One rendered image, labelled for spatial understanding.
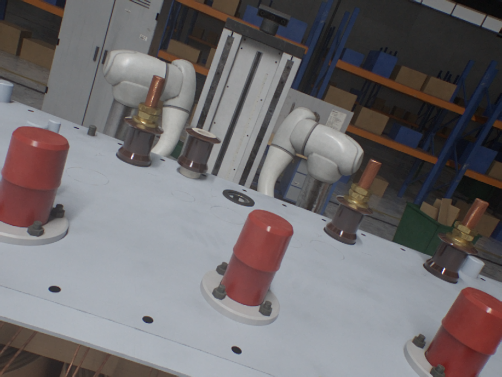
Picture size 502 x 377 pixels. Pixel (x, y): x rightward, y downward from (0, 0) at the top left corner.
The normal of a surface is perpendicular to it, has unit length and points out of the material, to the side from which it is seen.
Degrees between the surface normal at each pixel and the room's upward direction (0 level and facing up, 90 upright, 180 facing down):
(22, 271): 0
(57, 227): 0
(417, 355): 0
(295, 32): 90
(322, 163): 105
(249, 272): 90
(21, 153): 89
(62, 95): 90
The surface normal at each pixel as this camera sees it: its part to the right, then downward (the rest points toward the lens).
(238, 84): -0.05, 0.28
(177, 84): 0.56, 0.09
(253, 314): 0.36, -0.89
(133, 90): 0.19, 0.60
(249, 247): -0.50, 0.05
